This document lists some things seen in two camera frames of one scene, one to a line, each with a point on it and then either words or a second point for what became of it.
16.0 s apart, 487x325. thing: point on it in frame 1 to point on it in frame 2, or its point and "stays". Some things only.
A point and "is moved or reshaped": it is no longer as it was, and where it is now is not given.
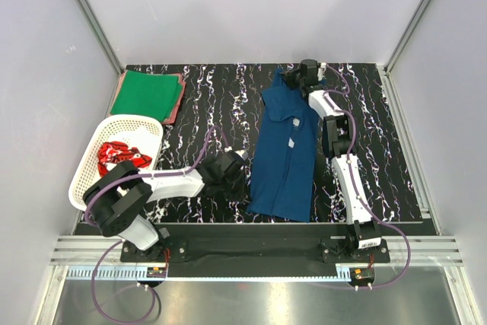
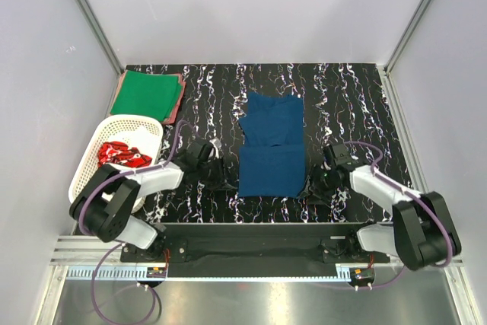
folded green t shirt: [142, 93] stays
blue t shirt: [284, 153] is moved or reshaped
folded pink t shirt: [171, 116] stays
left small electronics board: [156, 272] stays
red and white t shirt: [117, 152] stays
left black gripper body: [233, 189] to [212, 173]
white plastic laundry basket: [144, 133] stays
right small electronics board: [362, 275] stays
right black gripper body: [293, 79] to [322, 183]
